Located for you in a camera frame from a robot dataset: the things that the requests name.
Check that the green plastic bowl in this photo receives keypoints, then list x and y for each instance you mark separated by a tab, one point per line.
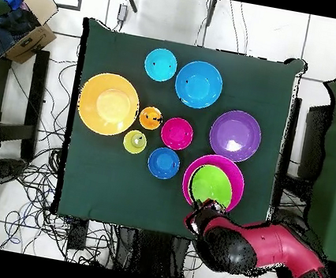
211	182

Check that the large pink plastic bowl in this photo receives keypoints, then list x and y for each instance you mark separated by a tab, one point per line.
239	180

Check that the small red plastic bowl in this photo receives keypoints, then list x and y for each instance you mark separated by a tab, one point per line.
176	137

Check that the purple plastic bowl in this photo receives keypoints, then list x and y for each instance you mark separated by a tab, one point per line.
233	131

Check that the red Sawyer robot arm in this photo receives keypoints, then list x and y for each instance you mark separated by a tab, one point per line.
280	245

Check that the small dark blue bowl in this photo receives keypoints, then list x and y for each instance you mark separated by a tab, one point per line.
162	163

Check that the yellow plastic cup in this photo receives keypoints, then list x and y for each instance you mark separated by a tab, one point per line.
130	143

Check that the dark green tablecloth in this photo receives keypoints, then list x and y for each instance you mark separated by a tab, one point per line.
99	181

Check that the orange plastic cup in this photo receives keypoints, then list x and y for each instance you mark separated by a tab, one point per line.
148	123

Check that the black power strip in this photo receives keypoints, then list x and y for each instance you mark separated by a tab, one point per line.
78	235

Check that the medium blue plastic bowl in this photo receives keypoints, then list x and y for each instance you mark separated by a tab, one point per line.
198	86

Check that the large orange plastic bowl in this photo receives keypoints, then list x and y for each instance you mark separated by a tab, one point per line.
106	105

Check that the small light blue bowl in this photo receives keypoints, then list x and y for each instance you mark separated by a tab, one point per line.
160	72

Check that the grey power adapter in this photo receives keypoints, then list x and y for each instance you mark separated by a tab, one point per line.
122	12

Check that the dark fabric bundle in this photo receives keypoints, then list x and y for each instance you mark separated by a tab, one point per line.
15	25

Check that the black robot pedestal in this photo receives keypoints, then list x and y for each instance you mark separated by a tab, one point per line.
151	251

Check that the black metal frame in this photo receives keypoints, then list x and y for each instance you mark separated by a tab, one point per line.
37	90

